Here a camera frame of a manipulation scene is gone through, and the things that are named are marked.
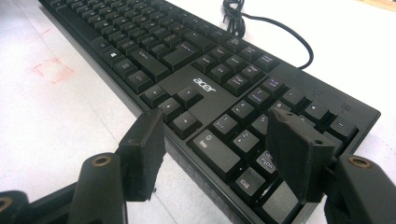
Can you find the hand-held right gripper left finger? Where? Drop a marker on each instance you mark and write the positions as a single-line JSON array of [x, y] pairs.
[[141, 155]]

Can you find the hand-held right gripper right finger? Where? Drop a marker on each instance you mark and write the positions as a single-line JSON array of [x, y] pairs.
[[295, 155]]

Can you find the black computer keyboard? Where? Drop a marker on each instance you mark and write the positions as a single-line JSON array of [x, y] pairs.
[[218, 102]]

